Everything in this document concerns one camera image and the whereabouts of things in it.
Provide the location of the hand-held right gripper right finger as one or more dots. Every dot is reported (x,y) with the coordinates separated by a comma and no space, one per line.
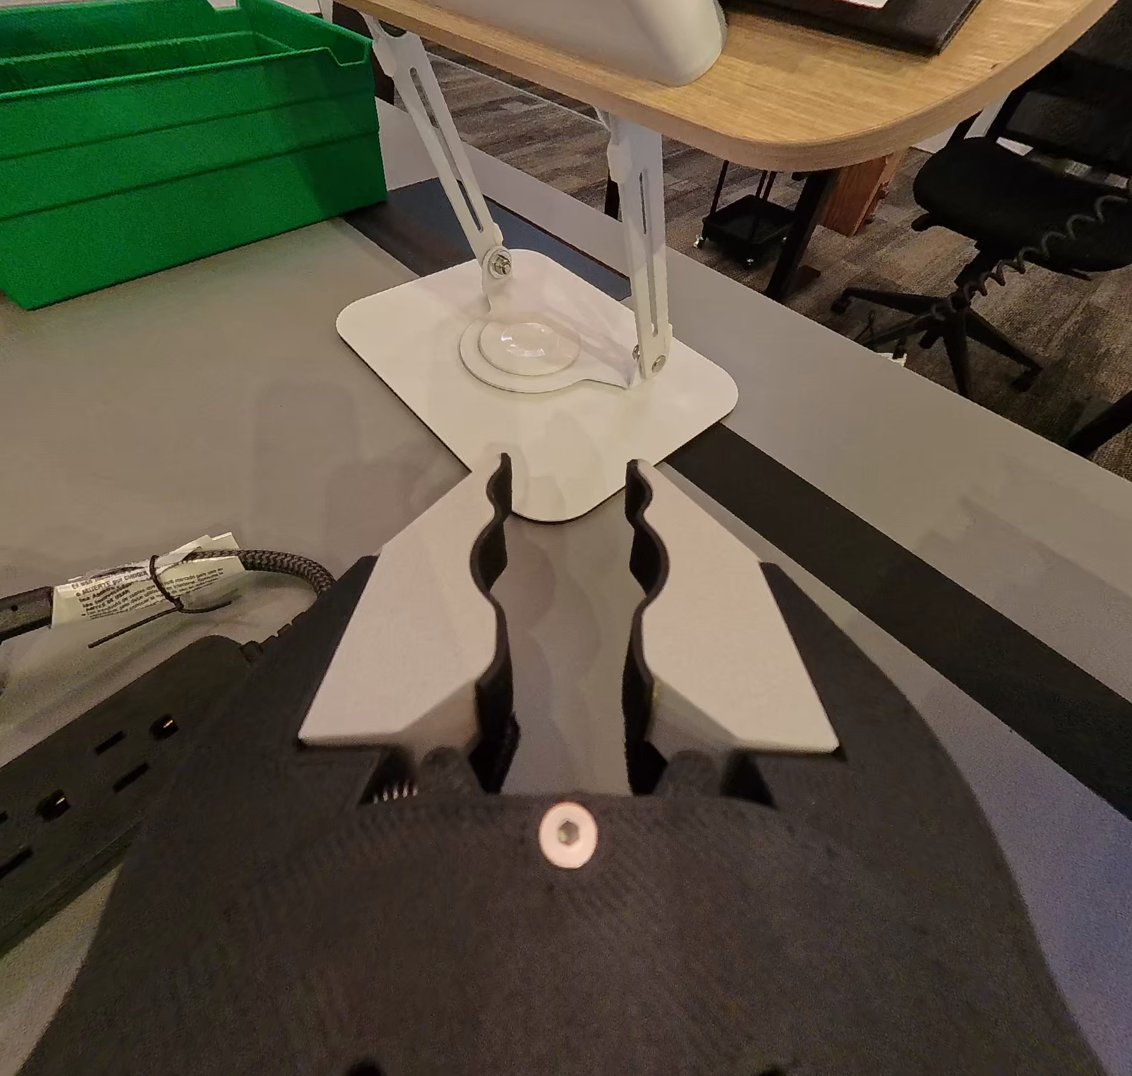
(725,643)

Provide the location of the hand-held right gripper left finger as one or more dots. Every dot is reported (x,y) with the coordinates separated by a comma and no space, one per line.
(415,634)

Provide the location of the black power strip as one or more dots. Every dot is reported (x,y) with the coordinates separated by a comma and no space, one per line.
(79,784)

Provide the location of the white stand with wooden board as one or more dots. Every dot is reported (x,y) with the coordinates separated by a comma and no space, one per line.
(424,333)

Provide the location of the black wheeled basket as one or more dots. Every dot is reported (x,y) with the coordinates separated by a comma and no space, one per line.
(746,227)

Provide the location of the green plastic bin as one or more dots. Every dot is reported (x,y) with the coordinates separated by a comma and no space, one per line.
(177,210)

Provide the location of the black office chair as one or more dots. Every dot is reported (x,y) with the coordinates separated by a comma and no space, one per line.
(1017,201)

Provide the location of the black backing folder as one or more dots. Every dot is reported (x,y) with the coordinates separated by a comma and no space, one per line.
(946,5)

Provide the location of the wooden post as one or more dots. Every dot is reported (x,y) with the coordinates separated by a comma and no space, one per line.
(861,201)

